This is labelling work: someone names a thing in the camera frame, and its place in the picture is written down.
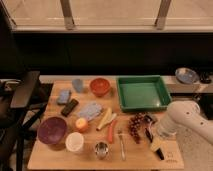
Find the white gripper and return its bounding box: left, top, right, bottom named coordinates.
left=150, top=116, right=177, bottom=152

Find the red bowl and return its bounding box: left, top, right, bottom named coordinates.
left=89, top=78, right=111, bottom=97

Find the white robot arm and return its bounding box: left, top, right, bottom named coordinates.
left=150, top=101, right=213, bottom=152

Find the purple bowl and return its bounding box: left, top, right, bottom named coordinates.
left=37, top=117, right=67, bottom=145

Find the bunch of dark grapes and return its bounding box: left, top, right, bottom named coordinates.
left=128, top=113, right=144, bottom=144

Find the silver fork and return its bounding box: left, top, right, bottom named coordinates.
left=117, top=129, right=126, bottom=161

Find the orange carrot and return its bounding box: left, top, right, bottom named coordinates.
left=107, top=120, right=117, bottom=144

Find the green plastic tray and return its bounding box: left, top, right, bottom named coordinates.
left=116, top=75, right=172, bottom=112

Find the small metal cup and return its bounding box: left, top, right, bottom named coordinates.
left=95, top=142, right=109, bottom=159

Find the blue grey cloth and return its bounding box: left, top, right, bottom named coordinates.
left=77, top=102, right=102, bottom=121

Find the grey blue plate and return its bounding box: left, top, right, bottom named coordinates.
left=175, top=67, right=199, bottom=84

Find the red yellow apple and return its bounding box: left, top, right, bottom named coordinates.
left=75, top=118, right=89, bottom=132

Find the white cup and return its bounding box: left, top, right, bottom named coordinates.
left=65, top=132, right=84, bottom=154

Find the black rectangular block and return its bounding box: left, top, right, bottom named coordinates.
left=61, top=99, right=79, bottom=117

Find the blue cup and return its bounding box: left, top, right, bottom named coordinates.
left=72, top=79, right=83, bottom=93

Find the blue sponge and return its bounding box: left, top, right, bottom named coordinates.
left=57, top=90, right=71, bottom=105

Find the black chair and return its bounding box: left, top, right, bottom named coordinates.
left=0, top=71, right=48, bottom=171

